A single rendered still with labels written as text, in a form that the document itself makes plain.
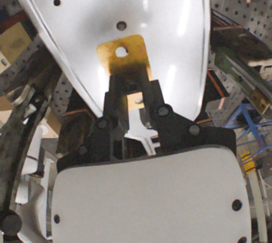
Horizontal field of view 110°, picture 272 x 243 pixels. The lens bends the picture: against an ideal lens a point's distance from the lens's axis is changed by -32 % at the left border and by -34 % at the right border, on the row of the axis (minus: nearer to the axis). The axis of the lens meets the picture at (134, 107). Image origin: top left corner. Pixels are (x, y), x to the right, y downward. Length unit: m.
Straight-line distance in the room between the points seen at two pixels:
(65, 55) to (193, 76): 0.20
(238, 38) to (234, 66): 0.07
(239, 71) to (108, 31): 0.19
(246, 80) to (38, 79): 0.29
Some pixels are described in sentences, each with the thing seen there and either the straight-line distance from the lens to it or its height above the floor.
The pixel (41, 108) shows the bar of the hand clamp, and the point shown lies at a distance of 0.21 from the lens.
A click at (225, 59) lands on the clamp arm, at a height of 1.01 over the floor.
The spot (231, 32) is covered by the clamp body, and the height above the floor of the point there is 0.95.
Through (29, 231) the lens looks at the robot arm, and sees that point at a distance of 0.58.
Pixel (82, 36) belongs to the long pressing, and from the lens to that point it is 0.19.
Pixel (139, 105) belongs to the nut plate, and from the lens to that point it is 0.15.
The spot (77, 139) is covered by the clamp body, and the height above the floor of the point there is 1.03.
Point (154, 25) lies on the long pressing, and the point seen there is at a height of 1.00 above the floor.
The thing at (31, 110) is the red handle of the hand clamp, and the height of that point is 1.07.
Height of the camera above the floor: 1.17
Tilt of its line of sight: 38 degrees down
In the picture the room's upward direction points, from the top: 174 degrees clockwise
